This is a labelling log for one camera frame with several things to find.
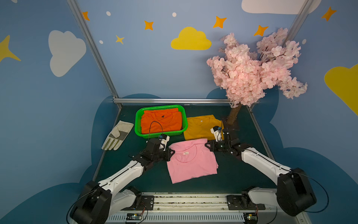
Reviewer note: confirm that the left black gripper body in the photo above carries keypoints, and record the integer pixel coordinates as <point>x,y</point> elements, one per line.
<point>167,152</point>

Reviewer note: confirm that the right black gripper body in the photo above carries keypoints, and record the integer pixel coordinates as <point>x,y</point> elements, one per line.
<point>214,146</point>

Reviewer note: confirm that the orange t-shirt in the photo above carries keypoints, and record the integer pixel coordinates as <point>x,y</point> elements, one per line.
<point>157,121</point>

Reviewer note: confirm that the mustard yellow t-shirt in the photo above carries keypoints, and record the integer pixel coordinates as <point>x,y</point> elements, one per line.
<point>200,127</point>

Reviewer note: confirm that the pink t-shirt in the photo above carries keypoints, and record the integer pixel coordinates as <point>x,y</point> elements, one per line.
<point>192,159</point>

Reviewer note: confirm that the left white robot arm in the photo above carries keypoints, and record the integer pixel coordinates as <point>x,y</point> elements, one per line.
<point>99,200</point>

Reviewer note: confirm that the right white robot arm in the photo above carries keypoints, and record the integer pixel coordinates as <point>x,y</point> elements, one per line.
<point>293,194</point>

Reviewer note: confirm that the green plastic basket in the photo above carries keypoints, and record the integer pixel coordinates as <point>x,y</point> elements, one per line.
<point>140,112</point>

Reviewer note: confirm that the left circuit board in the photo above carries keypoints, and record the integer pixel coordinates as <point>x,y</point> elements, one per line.
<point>133,217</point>

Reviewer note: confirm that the circuit board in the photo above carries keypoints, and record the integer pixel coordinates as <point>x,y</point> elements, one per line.
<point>133,217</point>
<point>250,218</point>

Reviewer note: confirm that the pink artificial blossom tree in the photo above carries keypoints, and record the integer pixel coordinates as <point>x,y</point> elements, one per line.
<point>245,75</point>

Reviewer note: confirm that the right circuit board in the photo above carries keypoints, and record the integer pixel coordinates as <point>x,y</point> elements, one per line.
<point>250,218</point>

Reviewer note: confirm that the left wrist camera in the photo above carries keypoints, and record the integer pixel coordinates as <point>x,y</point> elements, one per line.
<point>164,139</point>

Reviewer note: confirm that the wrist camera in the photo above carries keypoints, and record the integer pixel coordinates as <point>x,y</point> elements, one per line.
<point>164,139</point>
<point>217,132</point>

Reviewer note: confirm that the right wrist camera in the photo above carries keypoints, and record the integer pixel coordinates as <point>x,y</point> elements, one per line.
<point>217,132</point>

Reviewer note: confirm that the back aluminium frame bar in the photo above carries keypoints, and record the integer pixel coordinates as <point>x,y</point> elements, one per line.
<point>179,101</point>

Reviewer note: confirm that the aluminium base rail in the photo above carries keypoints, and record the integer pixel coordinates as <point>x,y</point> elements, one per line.
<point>197,208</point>

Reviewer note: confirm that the right aluminium frame post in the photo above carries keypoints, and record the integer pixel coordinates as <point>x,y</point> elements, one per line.
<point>298,21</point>

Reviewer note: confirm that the aluminium frame post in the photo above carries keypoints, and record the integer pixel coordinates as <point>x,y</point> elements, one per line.
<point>298,21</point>
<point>76,11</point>

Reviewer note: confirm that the left aluminium frame post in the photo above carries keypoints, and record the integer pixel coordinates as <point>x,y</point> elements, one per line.
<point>76,11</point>

